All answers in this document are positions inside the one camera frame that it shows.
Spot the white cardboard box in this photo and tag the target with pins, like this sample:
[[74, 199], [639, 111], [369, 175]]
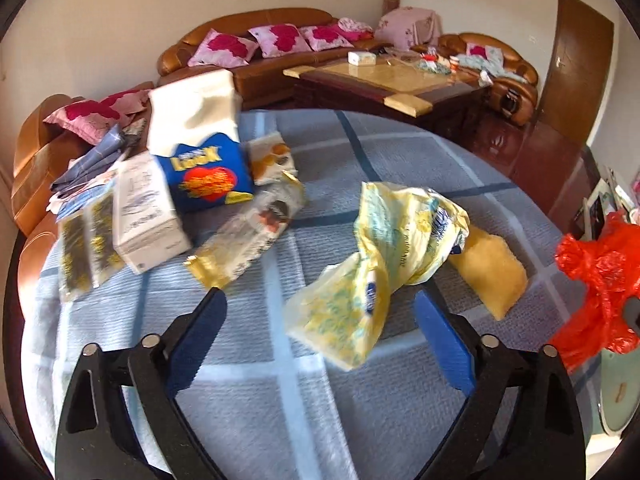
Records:
[[145, 210]]

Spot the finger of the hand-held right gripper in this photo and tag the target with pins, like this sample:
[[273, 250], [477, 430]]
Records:
[[634, 315]]

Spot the brown leather side sofa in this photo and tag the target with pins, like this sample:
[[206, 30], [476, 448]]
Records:
[[30, 170]]

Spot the blue plaid folded cloth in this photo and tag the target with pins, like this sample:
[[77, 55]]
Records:
[[95, 165]]

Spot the long brown leather sofa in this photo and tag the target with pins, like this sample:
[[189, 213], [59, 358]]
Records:
[[260, 75]]

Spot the light blue cloth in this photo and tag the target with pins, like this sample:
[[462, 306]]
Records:
[[480, 64]]

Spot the white orange printed packet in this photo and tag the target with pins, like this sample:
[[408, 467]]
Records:
[[270, 157]]

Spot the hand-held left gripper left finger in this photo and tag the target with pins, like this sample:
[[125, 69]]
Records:
[[200, 340]]

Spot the pale yellow plastic bag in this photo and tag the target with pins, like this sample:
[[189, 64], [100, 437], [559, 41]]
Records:
[[360, 280]]

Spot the small white box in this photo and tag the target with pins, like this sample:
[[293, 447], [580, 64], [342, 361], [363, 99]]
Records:
[[361, 58]]

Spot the pink floral cover cloth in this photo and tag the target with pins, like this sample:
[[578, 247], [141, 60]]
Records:
[[407, 27]]

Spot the yellow sponge block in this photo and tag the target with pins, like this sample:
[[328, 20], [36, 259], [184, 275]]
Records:
[[490, 270]]

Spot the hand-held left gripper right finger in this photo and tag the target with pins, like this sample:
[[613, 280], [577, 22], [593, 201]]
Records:
[[445, 340]]

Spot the pink white frilled cushion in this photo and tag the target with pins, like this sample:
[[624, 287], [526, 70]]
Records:
[[355, 27]]

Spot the pile of small table items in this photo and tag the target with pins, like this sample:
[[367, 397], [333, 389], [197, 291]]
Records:
[[425, 60]]

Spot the clear gold wrapper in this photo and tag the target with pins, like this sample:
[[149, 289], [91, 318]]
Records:
[[240, 240]]

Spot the large pink floral pillow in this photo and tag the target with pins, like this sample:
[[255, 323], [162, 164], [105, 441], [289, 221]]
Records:
[[95, 110]]

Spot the brown leather armchair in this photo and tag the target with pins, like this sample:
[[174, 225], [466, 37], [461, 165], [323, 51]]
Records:
[[520, 85]]

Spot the red plastic bag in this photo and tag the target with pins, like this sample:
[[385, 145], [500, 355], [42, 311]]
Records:
[[595, 280]]

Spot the small pink floral pillow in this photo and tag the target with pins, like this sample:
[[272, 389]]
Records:
[[482, 51]]

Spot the clear pack of dark snacks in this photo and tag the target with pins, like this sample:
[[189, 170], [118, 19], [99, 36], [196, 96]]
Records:
[[80, 250]]

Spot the blue white milk carton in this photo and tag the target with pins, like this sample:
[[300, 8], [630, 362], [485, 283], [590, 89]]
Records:
[[210, 170]]

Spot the brown wooden door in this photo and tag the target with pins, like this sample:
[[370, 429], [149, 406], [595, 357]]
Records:
[[575, 70]]

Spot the blue plaid tablecloth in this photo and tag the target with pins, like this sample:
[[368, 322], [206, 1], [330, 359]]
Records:
[[300, 410]]

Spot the wooden coffee table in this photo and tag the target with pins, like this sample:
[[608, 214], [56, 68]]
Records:
[[350, 72]]

